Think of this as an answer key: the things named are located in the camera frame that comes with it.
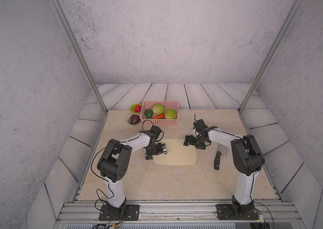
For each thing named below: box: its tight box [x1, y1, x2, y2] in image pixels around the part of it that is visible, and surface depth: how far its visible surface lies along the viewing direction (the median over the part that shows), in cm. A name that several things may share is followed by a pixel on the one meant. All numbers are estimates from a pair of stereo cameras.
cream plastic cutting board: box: [152, 139, 197, 166], surface depth 96 cm
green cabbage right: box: [164, 108, 178, 120], surface depth 111 cm
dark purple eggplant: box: [130, 113, 141, 125], surface depth 110 cm
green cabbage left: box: [152, 103, 165, 116], surface depth 116 cm
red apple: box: [134, 104, 142, 113], surface depth 117 cm
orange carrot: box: [153, 113, 166, 119], surface depth 116 cm
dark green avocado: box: [144, 108, 153, 119], surface depth 117 cm
